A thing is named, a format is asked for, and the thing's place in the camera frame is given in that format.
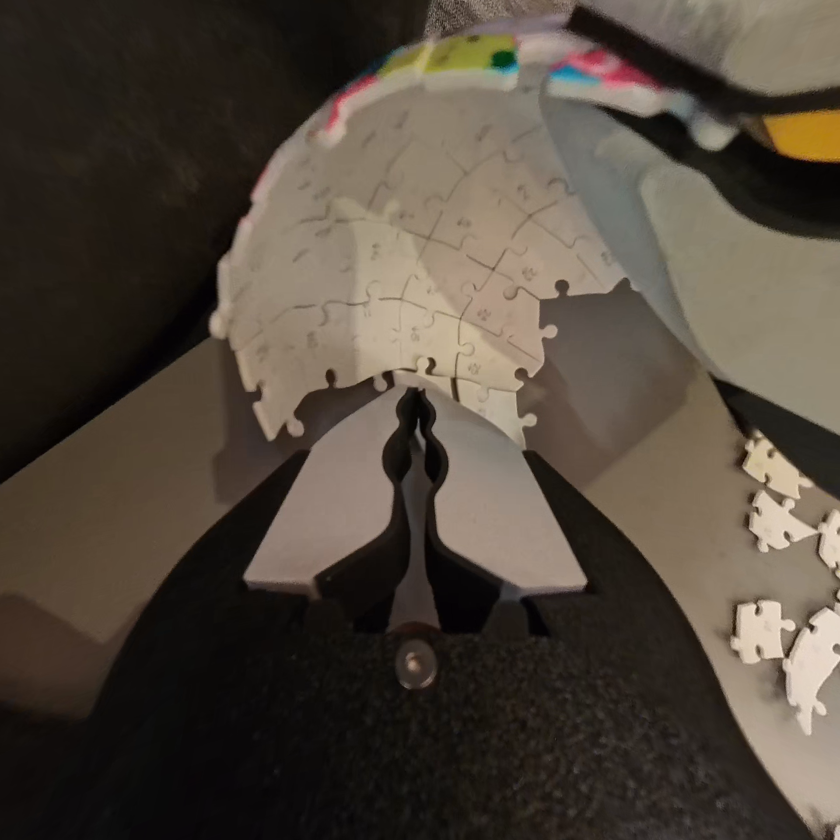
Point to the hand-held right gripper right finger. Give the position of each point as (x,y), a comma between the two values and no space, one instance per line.
(505,518)

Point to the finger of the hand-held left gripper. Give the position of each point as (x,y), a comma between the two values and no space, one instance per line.
(722,39)
(741,282)

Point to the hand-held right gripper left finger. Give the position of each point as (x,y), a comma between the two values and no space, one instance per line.
(328,518)

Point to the yellow plastic bin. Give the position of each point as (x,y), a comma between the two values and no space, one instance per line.
(807,134)

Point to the pile white puzzle pieces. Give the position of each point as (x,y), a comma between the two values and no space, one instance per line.
(814,649)

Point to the partly built puzzle ball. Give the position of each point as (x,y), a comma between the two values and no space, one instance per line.
(407,262)

